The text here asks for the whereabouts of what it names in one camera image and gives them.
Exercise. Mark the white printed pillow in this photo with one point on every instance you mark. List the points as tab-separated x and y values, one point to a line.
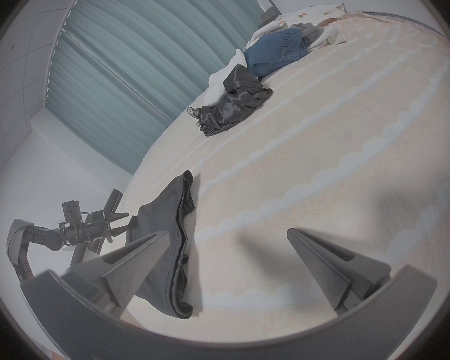
315	12

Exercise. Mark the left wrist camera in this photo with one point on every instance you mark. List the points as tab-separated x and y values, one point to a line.
97	215

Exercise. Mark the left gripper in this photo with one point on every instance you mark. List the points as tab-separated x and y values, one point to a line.
99	231

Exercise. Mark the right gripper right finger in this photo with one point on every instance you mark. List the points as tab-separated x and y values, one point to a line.
333	272

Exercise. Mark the blue-green curtain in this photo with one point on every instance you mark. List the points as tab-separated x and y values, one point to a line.
165	32
97	99

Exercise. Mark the bed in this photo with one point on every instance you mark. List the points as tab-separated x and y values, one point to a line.
322	163

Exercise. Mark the grey bedside table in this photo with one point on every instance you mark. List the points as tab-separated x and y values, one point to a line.
269	16

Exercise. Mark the pile of clothes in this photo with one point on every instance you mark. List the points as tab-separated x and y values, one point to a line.
281	47

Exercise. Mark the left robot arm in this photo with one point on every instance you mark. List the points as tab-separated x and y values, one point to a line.
30	234

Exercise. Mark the black T-shirt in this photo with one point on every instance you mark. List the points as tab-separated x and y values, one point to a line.
161	216

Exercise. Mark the black shiny garment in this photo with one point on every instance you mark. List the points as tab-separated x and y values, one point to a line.
232	103

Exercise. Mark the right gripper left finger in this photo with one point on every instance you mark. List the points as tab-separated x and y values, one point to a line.
127	272

